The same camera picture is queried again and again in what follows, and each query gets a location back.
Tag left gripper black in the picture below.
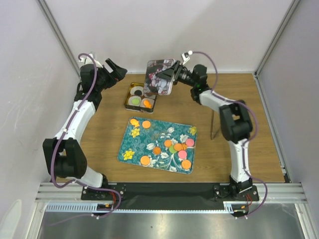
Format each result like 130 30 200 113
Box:
95 59 127 91

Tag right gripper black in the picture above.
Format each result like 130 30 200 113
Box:
156 61 196 88

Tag gold tin lid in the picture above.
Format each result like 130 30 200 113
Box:
144 59 175 95

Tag black sandwich cookie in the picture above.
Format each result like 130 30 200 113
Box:
134 90 143 96

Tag green round cookie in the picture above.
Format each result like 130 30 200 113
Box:
132 98 141 106

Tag orange fish cookie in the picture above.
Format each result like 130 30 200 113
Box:
143 100 153 109
130 119 140 128

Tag metal tongs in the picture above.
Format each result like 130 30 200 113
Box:
210 111 220 140

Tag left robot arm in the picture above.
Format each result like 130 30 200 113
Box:
42 53 127 199

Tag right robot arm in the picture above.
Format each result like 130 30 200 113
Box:
156 62 253 200

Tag white paper cup back-left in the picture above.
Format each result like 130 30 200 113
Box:
130 86 144 96

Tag white paper cup front-left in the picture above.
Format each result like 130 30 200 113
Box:
128 96 142 107

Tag white paper cup front-right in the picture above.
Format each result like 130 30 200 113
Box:
140 98 155 109

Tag orange round cookie top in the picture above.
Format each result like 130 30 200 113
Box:
142 120 152 129

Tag orange round cookie centre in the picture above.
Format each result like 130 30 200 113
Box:
164 139 172 148

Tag pink round cookie upper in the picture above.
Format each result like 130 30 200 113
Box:
185 138 195 147

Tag pink round cookie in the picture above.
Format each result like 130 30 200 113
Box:
178 150 187 159
185 138 195 147

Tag teal floral tray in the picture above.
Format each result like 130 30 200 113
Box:
118 117 197 174

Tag orange round cookie pile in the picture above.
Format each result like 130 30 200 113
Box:
173 143 182 151

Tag green cookie under pile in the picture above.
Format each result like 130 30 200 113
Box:
169 146 176 153

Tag pink round cookie lower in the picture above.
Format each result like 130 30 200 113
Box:
178 150 187 159

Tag orange dotted cookie front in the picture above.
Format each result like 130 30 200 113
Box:
140 156 150 166

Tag orange dotted cookie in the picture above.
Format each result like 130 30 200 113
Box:
181 159 192 170
140 156 150 166

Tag orange dotted cookie right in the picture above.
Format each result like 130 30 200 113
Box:
181 159 192 170

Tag white object bottom-left corner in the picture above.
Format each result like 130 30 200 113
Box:
0 199 22 239

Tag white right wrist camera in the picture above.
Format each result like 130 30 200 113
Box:
181 50 193 66

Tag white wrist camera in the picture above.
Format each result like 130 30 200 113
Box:
78 53 103 68
181 50 193 66

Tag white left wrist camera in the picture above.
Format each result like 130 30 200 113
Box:
78 53 103 68

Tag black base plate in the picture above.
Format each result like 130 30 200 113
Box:
81 182 260 211

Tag aluminium frame rail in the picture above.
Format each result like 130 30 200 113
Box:
35 183 307 215

